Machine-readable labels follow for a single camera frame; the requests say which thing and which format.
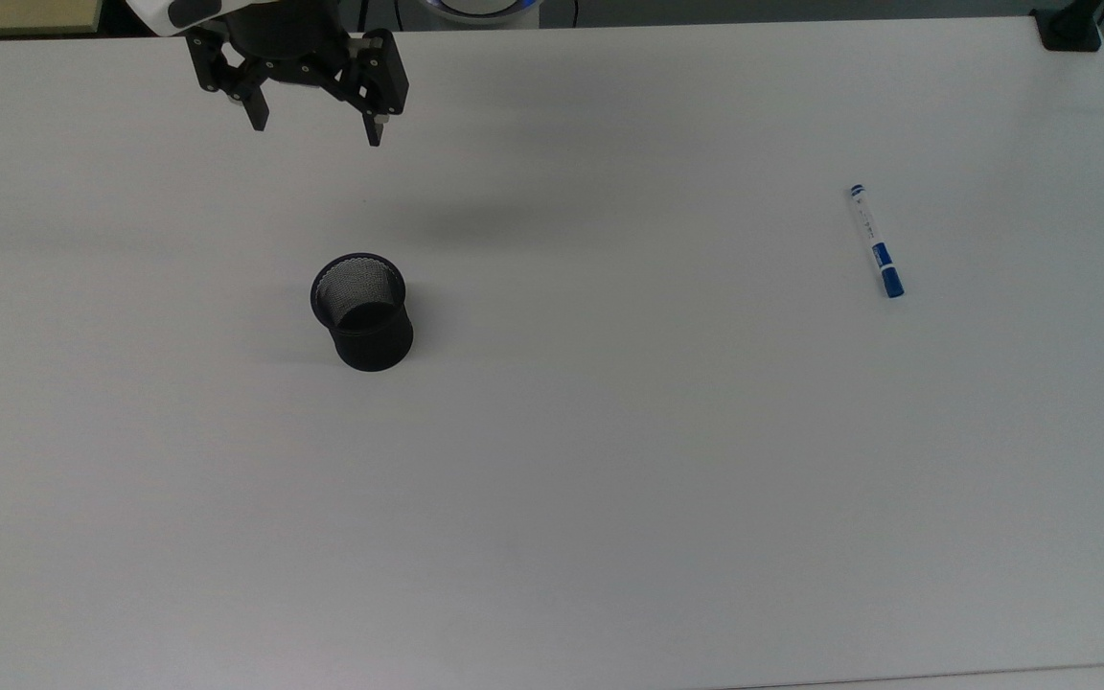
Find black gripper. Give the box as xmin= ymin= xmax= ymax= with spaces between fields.
xmin=185 ymin=0 xmax=411 ymax=149

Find blue white marker pen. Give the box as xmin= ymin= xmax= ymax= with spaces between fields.
xmin=848 ymin=183 xmax=907 ymax=300

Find black mesh pen cup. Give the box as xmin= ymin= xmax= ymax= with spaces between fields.
xmin=310 ymin=252 xmax=416 ymax=373

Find beige board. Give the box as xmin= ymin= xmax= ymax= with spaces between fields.
xmin=0 ymin=0 xmax=104 ymax=39

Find white robot base blue ring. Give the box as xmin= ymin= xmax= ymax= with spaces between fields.
xmin=397 ymin=0 xmax=578 ymax=29

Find black camera pole with clamp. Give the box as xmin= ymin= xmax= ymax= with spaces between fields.
xmin=1031 ymin=0 xmax=1104 ymax=53

